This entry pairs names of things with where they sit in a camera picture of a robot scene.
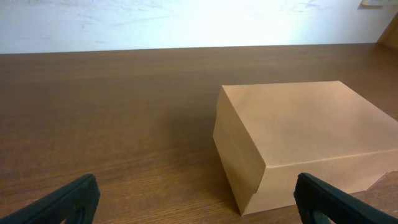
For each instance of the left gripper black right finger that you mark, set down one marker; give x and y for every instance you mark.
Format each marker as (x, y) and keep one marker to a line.
(319, 202)

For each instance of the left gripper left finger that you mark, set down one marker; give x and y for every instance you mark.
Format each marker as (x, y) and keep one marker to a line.
(75, 202)

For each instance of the cardboard box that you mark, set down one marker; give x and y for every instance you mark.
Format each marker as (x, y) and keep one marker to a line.
(267, 134)

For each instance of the wooden object at wall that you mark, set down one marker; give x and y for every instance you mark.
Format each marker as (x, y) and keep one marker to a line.
(389, 36)

